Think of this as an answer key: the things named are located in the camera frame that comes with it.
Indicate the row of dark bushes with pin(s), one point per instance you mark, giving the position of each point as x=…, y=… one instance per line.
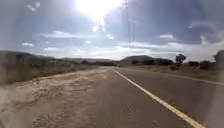
x=163, y=62

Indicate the pale dirt shoulder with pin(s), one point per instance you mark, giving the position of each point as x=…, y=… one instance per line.
x=43, y=93

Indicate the dark rounded hill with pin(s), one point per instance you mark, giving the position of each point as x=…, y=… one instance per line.
x=136, y=60

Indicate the yellow painted centre line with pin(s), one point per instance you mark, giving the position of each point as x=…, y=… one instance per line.
x=156, y=100

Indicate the small dark tree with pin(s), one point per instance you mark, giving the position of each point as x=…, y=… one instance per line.
x=180, y=58

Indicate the white painted edge line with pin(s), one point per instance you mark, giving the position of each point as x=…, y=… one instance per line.
x=206, y=80

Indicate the grey asphalt road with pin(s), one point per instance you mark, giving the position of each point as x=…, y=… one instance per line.
x=133, y=106

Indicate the low hill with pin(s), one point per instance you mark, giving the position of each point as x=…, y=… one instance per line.
x=23, y=56

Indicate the dry grass verge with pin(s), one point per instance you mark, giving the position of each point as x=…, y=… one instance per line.
x=26, y=71
x=190, y=72

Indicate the distant low ridge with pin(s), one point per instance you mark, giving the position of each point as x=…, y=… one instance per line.
x=90, y=61

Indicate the large dark tree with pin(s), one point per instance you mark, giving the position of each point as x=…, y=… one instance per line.
x=220, y=59

